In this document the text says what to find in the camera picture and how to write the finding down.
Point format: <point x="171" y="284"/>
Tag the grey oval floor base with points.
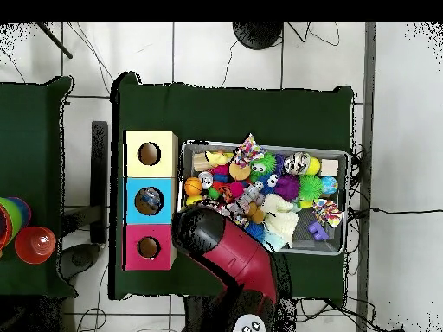
<point x="81" y="257"/>

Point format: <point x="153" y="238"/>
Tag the blue globe ball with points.
<point x="328" y="185"/>

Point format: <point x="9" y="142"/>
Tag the wooden box with three holes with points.
<point x="166" y="169"/>

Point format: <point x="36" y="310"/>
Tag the black tripod leg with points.
<point x="55" y="40"/>

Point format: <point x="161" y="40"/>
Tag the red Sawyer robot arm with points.
<point x="238" y="256"/>

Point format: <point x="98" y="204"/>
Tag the cream waffle cloth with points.
<point x="280" y="218"/>

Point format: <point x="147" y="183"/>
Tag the black upright panel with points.
<point x="99" y="155"/>

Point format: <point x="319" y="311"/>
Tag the blue spiky rubber ball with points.
<point x="255" y="230"/>

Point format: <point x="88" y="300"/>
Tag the yellow ball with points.
<point x="314" y="166"/>

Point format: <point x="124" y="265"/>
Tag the plain wooden block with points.
<point x="329" y="167"/>

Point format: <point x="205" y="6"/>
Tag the red plastic cup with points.
<point x="34" y="245"/>

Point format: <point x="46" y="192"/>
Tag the orange toy basketball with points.
<point x="193" y="186"/>

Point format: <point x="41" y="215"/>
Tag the purple knobby rubber ball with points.
<point x="287" y="186"/>

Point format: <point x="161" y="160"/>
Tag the dark green side tablecloth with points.
<point x="31" y="138"/>

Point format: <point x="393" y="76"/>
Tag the black round stand base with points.
<point x="258" y="34"/>

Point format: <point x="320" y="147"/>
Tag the green spiky rubber ball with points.
<point x="310" y="186"/>

